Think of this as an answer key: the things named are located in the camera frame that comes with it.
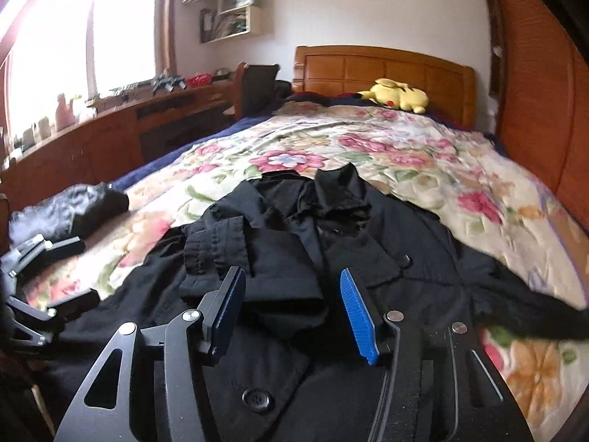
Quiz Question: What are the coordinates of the floral blanket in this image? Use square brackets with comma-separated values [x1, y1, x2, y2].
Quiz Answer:
[23, 100, 589, 424]

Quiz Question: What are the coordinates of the black coat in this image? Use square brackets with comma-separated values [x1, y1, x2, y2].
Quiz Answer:
[28, 163, 589, 442]

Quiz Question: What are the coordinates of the navy blue bedsheet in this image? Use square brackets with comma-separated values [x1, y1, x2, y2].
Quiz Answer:
[112, 110, 288, 192]

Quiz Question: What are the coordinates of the dark grey folded garment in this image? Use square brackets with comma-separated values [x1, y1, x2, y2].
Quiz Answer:
[9, 183, 131, 247]

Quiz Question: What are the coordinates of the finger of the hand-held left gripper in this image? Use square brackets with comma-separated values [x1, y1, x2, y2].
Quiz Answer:
[7, 288, 101, 347]
[9, 235, 87, 278]

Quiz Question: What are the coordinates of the wooden desk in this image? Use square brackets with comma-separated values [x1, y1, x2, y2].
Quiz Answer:
[0, 80, 240, 222]

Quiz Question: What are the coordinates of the dark cloth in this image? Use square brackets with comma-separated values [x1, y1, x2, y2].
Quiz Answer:
[275, 80, 369, 108]

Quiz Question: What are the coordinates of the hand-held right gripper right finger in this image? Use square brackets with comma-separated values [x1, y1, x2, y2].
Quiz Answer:
[339, 268, 537, 442]

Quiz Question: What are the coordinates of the wooden bed headboard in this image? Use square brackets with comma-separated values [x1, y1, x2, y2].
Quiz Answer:
[293, 45, 476, 130]

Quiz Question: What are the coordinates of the white wall shelf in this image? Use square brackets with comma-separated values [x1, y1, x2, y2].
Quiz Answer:
[200, 0, 263, 45]

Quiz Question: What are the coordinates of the yellow plush toy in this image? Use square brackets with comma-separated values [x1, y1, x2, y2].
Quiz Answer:
[358, 78, 430, 115]

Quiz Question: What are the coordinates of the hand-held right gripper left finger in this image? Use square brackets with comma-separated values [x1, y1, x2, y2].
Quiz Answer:
[54, 266, 248, 442]

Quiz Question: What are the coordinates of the grey toy model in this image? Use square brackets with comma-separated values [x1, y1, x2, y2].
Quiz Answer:
[152, 70, 187, 94]

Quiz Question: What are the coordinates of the pink bottle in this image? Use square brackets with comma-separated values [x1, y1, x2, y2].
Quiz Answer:
[55, 93, 75, 130]

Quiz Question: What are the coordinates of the wooden slatted wardrobe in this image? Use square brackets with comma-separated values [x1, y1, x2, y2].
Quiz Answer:
[479, 0, 589, 232]

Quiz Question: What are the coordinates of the window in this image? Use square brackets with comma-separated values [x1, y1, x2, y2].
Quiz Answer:
[0, 0, 160, 141]

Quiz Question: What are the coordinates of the wooden chair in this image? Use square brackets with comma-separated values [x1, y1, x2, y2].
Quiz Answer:
[223, 61, 281, 121]

